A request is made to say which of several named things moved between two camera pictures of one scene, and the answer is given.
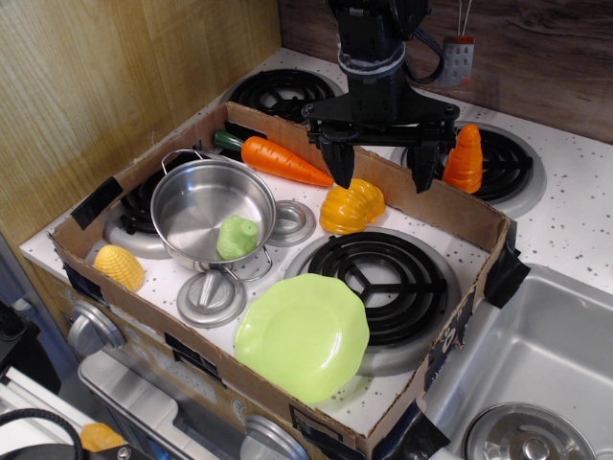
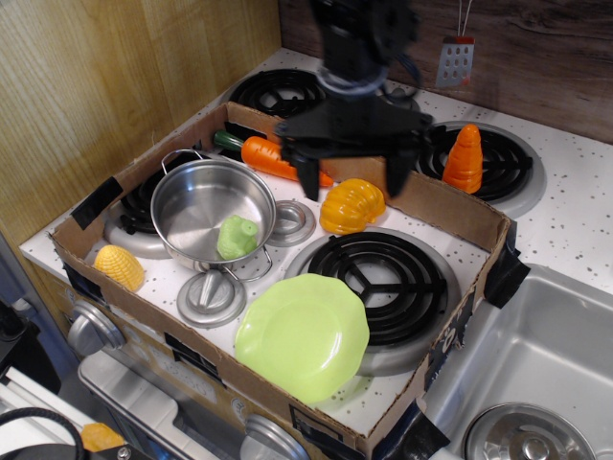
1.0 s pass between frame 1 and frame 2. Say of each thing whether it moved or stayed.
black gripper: moved
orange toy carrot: stayed
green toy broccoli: stayed
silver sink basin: stayed
